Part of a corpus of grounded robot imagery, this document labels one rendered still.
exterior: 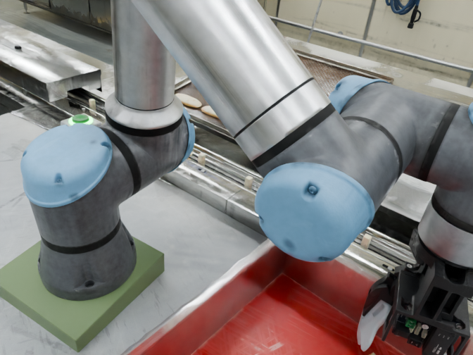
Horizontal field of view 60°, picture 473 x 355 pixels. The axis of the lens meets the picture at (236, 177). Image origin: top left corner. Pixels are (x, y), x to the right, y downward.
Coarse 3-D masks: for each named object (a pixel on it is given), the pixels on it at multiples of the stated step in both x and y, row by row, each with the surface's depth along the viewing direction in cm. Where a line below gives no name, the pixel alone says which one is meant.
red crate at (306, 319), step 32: (288, 288) 71; (256, 320) 65; (288, 320) 66; (320, 320) 66; (352, 320) 67; (224, 352) 60; (256, 352) 60; (288, 352) 61; (320, 352) 61; (352, 352) 62; (384, 352) 62
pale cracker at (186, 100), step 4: (180, 96) 115; (184, 96) 115; (188, 96) 115; (180, 100) 114; (184, 100) 114; (188, 100) 114; (192, 100) 114; (196, 100) 114; (184, 104) 114; (188, 104) 113; (192, 104) 112; (196, 104) 113; (200, 104) 113
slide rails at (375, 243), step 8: (80, 96) 123; (96, 104) 119; (200, 152) 102; (192, 160) 98; (208, 160) 99; (216, 160) 99; (208, 168) 96; (224, 168) 97; (232, 168) 97; (224, 176) 94; (240, 176) 94; (240, 184) 92; (256, 184) 92; (256, 192) 90; (376, 240) 80; (376, 248) 79; (384, 248) 78; (392, 248) 78; (400, 256) 77; (408, 256) 77; (472, 304) 68
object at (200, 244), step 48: (0, 144) 102; (0, 192) 87; (144, 192) 91; (0, 240) 75; (144, 240) 79; (192, 240) 80; (240, 240) 81; (192, 288) 70; (0, 336) 59; (48, 336) 60; (96, 336) 61
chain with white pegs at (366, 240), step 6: (90, 102) 117; (198, 156) 97; (204, 156) 98; (198, 162) 98; (204, 162) 98; (222, 174) 96; (234, 180) 95; (246, 180) 91; (252, 180) 91; (246, 186) 91; (366, 234) 78; (354, 240) 81; (366, 240) 77; (366, 246) 78
